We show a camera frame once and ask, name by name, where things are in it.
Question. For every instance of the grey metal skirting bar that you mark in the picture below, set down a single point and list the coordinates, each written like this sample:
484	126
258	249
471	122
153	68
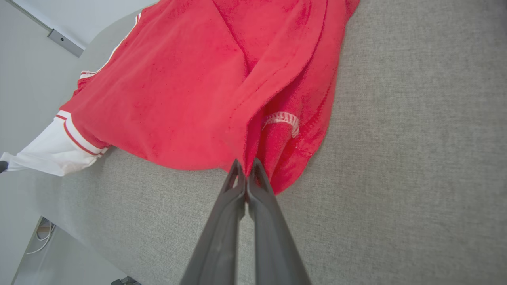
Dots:
65	42

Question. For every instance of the grey fabric sofa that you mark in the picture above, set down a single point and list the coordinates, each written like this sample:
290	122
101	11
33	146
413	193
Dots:
416	158

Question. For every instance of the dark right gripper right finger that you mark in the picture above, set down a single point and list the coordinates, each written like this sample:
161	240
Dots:
273	245

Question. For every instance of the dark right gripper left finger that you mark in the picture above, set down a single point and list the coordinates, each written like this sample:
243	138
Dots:
220	237

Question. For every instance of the red jersey with white sleeves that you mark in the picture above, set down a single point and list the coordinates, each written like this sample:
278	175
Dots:
178	87

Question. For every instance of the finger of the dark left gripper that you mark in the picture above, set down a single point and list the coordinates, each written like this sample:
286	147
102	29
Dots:
3	166

